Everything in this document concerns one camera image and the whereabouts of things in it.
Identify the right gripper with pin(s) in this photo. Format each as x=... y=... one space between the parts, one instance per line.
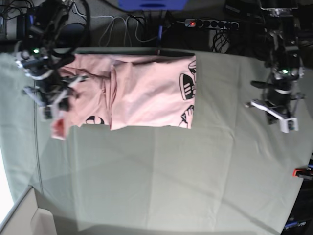
x=45 y=94

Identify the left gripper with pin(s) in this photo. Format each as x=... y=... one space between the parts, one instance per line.
x=277 y=112

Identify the pink t-shirt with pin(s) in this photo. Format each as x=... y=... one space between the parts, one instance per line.
x=129 y=90

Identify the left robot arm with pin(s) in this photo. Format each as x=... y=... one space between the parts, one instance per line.
x=284 y=61

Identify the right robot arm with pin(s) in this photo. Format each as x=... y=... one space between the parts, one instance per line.
x=36 y=54

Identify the round black stool base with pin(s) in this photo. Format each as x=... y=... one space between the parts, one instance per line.
x=70 y=35

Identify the right orange black clamp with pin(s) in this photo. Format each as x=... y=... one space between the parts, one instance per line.
x=304 y=173

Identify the orange black clamp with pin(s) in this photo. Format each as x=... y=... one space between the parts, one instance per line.
x=304 y=173
x=157 y=51

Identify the green table cloth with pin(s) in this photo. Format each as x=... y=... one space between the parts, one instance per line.
x=230 y=174

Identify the middle orange black clamp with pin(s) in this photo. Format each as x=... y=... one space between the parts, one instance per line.
x=157 y=51

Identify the black power strip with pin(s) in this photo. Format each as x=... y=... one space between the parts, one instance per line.
x=212 y=24

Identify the blue plastic box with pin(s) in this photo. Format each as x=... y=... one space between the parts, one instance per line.
x=132 y=5

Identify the beige cardboard box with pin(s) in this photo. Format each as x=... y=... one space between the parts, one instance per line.
x=26 y=218

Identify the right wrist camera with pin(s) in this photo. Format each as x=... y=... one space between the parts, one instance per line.
x=49 y=112

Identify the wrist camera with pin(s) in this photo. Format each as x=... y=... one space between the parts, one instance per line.
x=289 y=124
x=49 y=112

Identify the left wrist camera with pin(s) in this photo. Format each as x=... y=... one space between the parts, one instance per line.
x=289 y=124

